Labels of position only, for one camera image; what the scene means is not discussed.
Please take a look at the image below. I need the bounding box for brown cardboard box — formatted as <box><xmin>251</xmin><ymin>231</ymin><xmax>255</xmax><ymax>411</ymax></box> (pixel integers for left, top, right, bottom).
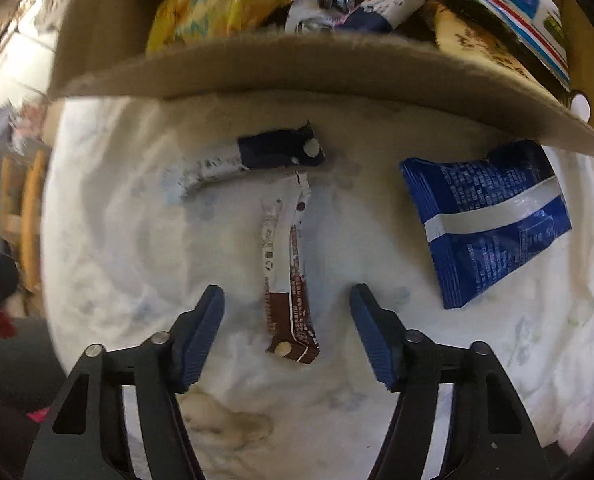
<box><xmin>47</xmin><ymin>0</ymin><xmax>594</xmax><ymax>163</ymax></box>

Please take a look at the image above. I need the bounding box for blue packet with white seam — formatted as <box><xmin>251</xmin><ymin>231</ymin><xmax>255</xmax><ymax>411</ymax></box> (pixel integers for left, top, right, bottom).
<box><xmin>399</xmin><ymin>140</ymin><xmax>573</xmax><ymax>310</ymax></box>

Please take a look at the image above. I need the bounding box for white floral bed sheet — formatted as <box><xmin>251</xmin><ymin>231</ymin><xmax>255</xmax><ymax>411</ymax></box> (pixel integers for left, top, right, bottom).
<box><xmin>39</xmin><ymin>92</ymin><xmax>594</xmax><ymax>480</ymax></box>

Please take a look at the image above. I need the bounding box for wooden rack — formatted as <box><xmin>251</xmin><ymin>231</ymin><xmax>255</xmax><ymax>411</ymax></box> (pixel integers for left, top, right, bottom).
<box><xmin>0</xmin><ymin>147</ymin><xmax>50</xmax><ymax>306</ymax></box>

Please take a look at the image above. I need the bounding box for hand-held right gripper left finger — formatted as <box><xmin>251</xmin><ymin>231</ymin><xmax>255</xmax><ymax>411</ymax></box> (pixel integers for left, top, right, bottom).
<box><xmin>22</xmin><ymin>284</ymin><xmax>226</xmax><ymax>480</ymax></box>

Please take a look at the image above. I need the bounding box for navy and white bar packet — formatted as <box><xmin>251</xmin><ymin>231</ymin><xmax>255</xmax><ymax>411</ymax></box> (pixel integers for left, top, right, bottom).
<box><xmin>169</xmin><ymin>121</ymin><xmax>325</xmax><ymax>203</ymax></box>

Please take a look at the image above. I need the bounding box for brown and white bar packet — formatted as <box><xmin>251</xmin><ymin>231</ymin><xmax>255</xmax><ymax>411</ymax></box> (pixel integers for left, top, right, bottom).
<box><xmin>259</xmin><ymin>170</ymin><xmax>322</xmax><ymax>365</ymax></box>

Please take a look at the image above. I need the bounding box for small white round object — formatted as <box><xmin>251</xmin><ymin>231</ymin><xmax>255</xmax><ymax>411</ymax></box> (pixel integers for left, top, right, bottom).
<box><xmin>570</xmin><ymin>91</ymin><xmax>592</xmax><ymax>121</ymax></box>

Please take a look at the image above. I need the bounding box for yellow snack packet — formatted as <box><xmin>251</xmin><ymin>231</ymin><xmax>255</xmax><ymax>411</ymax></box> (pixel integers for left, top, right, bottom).
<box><xmin>147</xmin><ymin>0</ymin><xmax>303</xmax><ymax>53</ymax></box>

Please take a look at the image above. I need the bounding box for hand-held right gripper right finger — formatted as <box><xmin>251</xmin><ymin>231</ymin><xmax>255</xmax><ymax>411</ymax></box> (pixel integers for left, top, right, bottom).
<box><xmin>349</xmin><ymin>282</ymin><xmax>550</xmax><ymax>480</ymax></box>

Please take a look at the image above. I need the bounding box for yellow peanut packet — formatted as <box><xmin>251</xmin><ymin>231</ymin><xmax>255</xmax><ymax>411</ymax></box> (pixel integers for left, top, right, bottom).
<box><xmin>422</xmin><ymin>0</ymin><xmax>538</xmax><ymax>83</ymax></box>

